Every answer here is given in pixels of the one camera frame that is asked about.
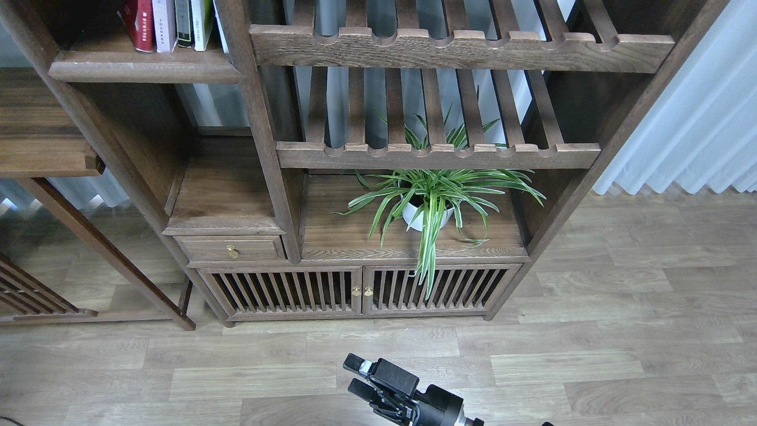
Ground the white pleated curtain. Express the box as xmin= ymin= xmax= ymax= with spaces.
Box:
xmin=594 ymin=1 xmax=756 ymax=194

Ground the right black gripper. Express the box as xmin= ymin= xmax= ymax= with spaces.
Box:
xmin=343 ymin=353 xmax=484 ymax=425

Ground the brass drawer knob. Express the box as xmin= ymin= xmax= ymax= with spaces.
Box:
xmin=227 ymin=245 xmax=240 ymax=259

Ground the dark wooden bookshelf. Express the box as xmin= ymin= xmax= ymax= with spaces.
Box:
xmin=2 ymin=1 xmax=727 ymax=323

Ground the thin white upright book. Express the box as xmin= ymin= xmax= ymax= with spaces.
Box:
xmin=213 ymin=0 xmax=229 ymax=54

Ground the white green upright book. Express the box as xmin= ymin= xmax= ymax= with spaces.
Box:
xmin=190 ymin=0 xmax=214 ymax=51

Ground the red book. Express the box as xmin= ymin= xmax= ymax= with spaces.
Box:
xmin=117 ymin=0 xmax=154 ymax=52

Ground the green spider plant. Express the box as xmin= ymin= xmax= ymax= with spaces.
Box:
xmin=335 ymin=89 xmax=548 ymax=300

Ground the white plant pot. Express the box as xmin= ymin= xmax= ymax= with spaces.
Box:
xmin=402 ymin=196 xmax=454 ymax=231

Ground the dark green upright book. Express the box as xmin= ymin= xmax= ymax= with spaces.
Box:
xmin=174 ymin=0 xmax=193 ymax=48

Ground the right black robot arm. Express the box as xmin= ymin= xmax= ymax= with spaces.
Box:
xmin=343 ymin=353 xmax=484 ymax=425

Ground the pale lavender white book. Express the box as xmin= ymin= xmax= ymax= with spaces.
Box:
xmin=152 ymin=0 xmax=177 ymax=52

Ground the wooden side table left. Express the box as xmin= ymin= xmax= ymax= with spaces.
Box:
xmin=1 ymin=67 xmax=196 ymax=331

